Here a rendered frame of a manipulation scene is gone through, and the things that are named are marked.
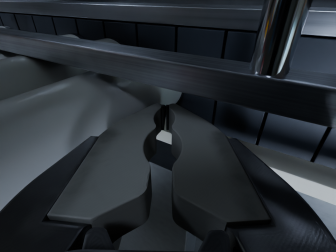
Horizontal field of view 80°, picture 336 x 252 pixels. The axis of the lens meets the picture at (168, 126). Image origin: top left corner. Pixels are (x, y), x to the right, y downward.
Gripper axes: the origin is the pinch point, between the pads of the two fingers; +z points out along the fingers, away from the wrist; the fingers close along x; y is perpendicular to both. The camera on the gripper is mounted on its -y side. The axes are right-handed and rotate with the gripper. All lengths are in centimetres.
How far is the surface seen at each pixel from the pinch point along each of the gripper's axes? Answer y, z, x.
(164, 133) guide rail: 3.5, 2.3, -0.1
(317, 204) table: 12.7, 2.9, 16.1
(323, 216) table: 14.0, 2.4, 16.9
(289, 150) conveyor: 4.0, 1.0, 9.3
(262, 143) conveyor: 4.0, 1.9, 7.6
